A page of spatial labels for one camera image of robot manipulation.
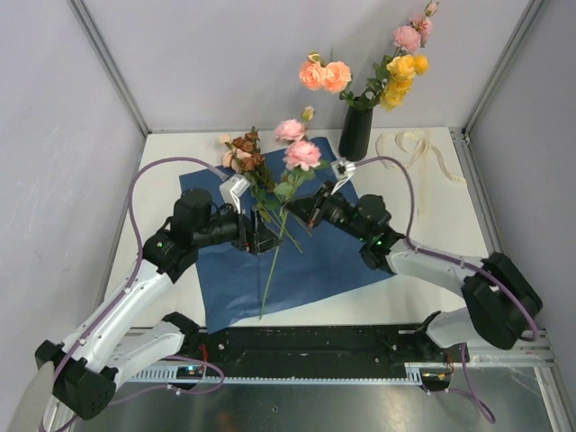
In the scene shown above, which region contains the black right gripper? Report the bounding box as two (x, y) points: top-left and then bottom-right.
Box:
(282, 180), (370, 242)

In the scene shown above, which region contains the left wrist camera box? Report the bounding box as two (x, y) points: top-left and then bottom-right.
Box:
(219, 174), (250, 214)

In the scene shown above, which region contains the large pink rose stem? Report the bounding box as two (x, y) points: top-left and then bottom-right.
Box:
(258, 105), (332, 320)

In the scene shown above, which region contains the blue wrapping paper sheet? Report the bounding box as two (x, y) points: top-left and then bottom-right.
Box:
(178, 137), (400, 337)

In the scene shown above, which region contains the black cone vase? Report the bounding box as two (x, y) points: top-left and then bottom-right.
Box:
(337, 106), (374, 162)

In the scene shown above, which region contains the yellow rose stem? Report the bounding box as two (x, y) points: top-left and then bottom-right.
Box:
(380, 55), (429, 112)

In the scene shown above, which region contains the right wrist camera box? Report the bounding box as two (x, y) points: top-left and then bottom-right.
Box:
(330, 157), (356, 194)

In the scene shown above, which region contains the cream printed ribbon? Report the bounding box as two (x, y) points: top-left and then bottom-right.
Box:
(374, 128), (467, 185)

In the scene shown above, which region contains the pink leafy flower stem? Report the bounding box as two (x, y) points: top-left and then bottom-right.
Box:
(298, 51), (368, 111)

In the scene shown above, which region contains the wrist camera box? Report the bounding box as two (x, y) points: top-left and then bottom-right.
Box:
(330, 157), (356, 194)
(219, 174), (250, 214)

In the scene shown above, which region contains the small peach flower stem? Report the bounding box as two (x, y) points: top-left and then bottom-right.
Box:
(219, 134), (244, 173)

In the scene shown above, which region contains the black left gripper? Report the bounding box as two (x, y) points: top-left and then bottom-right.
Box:
(193, 196), (283, 256)

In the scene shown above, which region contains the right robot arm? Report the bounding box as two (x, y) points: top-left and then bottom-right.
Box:
(285, 182), (543, 361)

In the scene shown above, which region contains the brown dried rose stem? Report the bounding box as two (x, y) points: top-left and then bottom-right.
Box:
(232, 127), (302, 253)

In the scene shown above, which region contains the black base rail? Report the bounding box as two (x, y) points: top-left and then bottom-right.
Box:
(152, 324), (469, 379)

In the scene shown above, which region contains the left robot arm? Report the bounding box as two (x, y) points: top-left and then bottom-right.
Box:
(34, 189), (282, 420)

